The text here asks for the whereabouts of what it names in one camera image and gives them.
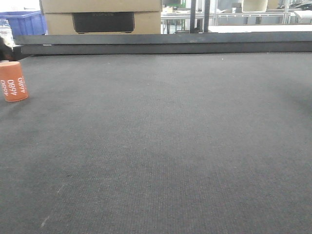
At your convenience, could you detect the orange cylindrical capacitor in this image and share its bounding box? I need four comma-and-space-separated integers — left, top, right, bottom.
0, 61, 29, 102

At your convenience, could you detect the black vertical post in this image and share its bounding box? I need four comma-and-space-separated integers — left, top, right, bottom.
203, 0, 210, 33
190, 0, 196, 34

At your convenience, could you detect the dark grey table edge rail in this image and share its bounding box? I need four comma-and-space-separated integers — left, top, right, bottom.
15, 31, 312, 55

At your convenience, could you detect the large cardboard box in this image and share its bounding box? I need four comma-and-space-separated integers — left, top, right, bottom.
40, 0, 161, 35

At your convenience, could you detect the blue crate in background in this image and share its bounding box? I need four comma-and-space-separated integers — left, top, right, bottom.
0, 11, 48, 38

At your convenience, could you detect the beige plastic bin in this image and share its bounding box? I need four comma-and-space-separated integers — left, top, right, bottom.
241, 0, 268, 13

